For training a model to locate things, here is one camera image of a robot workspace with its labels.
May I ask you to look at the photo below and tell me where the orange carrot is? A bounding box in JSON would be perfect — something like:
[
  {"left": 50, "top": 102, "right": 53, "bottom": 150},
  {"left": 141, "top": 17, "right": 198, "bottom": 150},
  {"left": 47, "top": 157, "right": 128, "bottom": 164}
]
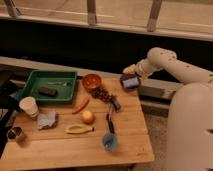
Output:
[{"left": 72, "top": 97, "right": 90, "bottom": 114}]

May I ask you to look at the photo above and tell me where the yellow apple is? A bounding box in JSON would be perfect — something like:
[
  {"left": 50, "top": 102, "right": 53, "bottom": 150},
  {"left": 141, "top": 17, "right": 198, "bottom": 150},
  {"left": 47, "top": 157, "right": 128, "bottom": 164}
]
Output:
[{"left": 81, "top": 110, "right": 95, "bottom": 124}]

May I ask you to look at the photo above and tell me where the metal cup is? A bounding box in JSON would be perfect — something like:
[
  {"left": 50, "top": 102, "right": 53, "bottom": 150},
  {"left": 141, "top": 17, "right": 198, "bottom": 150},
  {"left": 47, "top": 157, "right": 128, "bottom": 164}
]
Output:
[{"left": 7, "top": 127, "right": 26, "bottom": 142}]

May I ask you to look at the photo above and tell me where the orange bowl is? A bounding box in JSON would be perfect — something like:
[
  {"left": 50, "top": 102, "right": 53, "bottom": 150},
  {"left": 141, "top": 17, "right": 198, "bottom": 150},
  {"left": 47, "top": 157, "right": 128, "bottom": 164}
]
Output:
[{"left": 81, "top": 74, "right": 102, "bottom": 91}]

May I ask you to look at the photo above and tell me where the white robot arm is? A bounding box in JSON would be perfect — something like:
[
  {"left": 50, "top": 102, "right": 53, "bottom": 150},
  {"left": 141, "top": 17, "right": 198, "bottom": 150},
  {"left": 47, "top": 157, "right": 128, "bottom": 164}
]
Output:
[{"left": 123, "top": 47, "right": 213, "bottom": 171}]

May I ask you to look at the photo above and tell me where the purple bowl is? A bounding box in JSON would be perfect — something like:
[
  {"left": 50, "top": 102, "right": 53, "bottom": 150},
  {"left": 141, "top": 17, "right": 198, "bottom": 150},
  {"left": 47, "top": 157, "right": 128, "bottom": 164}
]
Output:
[{"left": 120, "top": 74, "right": 141, "bottom": 90}]

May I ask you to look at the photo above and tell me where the wooden table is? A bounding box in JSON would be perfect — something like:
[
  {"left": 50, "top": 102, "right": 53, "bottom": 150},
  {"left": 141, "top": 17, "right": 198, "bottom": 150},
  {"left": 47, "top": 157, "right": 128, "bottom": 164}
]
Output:
[{"left": 0, "top": 78, "right": 154, "bottom": 171}]

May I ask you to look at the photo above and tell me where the black stand at left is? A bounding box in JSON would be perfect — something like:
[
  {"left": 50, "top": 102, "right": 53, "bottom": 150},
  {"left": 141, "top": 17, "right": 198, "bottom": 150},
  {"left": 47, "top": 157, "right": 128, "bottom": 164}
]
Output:
[{"left": 0, "top": 70, "right": 19, "bottom": 157}]

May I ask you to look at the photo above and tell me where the blue sponge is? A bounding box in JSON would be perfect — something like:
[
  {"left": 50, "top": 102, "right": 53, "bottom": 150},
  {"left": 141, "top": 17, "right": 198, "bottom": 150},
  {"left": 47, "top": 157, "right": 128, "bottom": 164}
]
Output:
[{"left": 123, "top": 78, "right": 139, "bottom": 88}]

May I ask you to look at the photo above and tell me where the crumpled grey cloth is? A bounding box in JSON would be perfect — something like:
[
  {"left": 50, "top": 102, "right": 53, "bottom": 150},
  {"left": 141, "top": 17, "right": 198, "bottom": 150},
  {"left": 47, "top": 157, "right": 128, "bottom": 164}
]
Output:
[{"left": 37, "top": 112, "right": 58, "bottom": 130}]

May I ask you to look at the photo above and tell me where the green plastic tray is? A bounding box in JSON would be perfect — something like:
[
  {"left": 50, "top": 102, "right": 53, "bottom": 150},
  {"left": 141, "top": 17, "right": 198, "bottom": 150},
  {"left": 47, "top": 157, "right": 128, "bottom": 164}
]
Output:
[{"left": 21, "top": 70, "right": 77, "bottom": 104}]

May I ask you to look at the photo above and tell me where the black block in tray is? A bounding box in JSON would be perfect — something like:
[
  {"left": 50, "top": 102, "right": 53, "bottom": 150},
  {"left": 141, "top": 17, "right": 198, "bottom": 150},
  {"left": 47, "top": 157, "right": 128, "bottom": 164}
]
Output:
[{"left": 38, "top": 87, "right": 57, "bottom": 97}]

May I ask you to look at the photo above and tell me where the small utensil in tray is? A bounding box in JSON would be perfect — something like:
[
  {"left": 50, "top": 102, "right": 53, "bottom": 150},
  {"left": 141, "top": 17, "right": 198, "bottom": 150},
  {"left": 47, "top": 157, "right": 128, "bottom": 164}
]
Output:
[{"left": 47, "top": 82, "right": 68, "bottom": 86}]

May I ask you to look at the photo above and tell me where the yellow banana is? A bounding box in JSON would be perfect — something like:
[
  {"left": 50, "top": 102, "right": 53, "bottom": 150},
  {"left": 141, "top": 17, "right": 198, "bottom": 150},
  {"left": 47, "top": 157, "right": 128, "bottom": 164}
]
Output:
[{"left": 65, "top": 124, "right": 95, "bottom": 134}]

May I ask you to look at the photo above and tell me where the bunch of dark grapes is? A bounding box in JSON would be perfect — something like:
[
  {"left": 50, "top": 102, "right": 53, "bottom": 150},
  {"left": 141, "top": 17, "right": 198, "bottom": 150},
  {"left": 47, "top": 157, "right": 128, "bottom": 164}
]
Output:
[{"left": 91, "top": 87, "right": 121, "bottom": 111}]

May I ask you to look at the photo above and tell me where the white paper cup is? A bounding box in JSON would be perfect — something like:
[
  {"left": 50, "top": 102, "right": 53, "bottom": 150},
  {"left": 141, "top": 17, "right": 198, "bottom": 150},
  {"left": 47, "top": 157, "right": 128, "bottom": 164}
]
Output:
[{"left": 19, "top": 96, "right": 39, "bottom": 119}]

